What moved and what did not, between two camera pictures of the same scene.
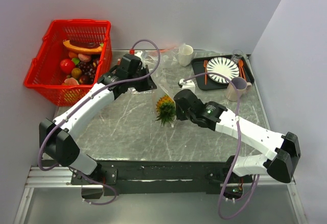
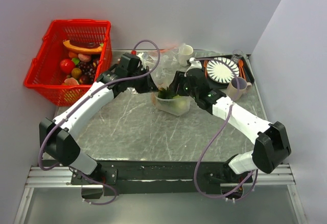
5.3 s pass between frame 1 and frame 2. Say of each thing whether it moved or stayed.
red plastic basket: stayed
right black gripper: moved
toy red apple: stayed
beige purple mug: stayed
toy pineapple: moved
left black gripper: stayed
